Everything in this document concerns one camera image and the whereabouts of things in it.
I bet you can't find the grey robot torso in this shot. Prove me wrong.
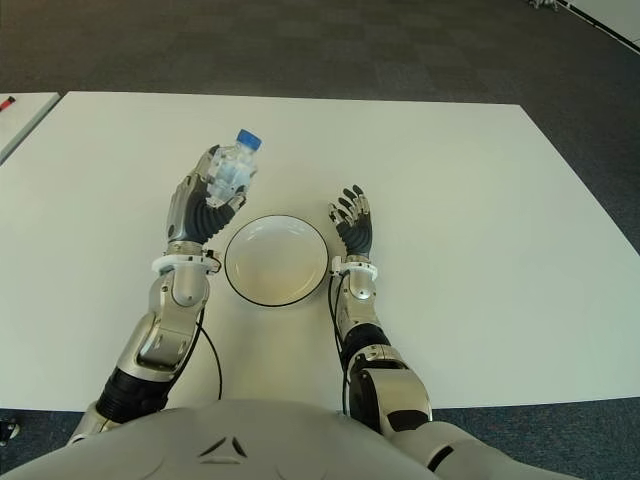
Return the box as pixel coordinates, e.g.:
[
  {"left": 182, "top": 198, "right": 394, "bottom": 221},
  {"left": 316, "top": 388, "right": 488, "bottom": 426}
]
[{"left": 0, "top": 398, "right": 640, "bottom": 480}]

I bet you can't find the white side table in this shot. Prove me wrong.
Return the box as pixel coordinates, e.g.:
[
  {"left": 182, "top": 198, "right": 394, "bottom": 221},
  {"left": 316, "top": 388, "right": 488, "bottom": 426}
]
[{"left": 0, "top": 92, "right": 62, "bottom": 164}]

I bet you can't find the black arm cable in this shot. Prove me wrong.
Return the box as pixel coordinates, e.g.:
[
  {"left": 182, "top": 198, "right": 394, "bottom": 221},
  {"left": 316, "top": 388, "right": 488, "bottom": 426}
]
[
  {"left": 328, "top": 279, "right": 351, "bottom": 414},
  {"left": 196, "top": 323, "right": 223, "bottom": 401}
]

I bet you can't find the white plate black rim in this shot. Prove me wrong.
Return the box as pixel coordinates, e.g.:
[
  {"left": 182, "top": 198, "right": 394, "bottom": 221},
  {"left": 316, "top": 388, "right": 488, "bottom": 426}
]
[{"left": 224, "top": 214, "right": 330, "bottom": 307}]

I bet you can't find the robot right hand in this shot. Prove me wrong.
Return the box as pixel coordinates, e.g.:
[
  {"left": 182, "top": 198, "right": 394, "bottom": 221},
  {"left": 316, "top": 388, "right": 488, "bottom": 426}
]
[{"left": 327, "top": 183, "right": 375, "bottom": 259}]

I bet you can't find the clear water bottle blue cap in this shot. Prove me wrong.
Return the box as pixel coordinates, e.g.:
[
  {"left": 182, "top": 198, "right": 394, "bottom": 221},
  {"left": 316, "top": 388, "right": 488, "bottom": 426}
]
[{"left": 203, "top": 128, "right": 265, "bottom": 209}]

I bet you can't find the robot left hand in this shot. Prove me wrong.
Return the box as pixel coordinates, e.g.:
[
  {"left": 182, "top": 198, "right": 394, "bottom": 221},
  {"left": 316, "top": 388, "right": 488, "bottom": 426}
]
[{"left": 166, "top": 144, "right": 248, "bottom": 247}]

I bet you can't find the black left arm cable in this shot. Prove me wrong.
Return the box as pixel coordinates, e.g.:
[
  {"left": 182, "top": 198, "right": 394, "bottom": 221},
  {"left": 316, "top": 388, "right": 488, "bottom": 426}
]
[{"left": 196, "top": 323, "right": 223, "bottom": 401}]

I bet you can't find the white board with dark edge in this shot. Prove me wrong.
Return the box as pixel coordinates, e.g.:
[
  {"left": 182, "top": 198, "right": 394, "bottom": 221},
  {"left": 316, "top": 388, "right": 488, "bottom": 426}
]
[{"left": 557, "top": 0, "right": 640, "bottom": 54}]

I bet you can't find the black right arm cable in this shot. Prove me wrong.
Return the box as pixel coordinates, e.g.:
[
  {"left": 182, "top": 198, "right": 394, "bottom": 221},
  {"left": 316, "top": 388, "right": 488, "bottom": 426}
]
[{"left": 328, "top": 279, "right": 351, "bottom": 414}]

